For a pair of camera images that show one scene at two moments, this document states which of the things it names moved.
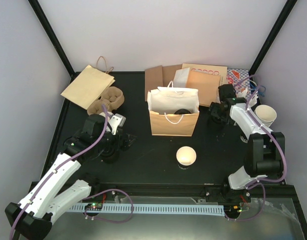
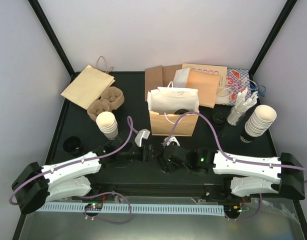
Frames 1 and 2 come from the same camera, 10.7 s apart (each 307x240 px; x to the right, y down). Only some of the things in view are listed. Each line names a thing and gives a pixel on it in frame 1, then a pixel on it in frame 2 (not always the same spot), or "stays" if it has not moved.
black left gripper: (125, 145) → (147, 156)
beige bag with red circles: (219, 70) stays
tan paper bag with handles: (89, 86) stays
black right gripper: (213, 110) → (168, 167)
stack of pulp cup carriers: (113, 99) stays
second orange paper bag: (207, 85) stays
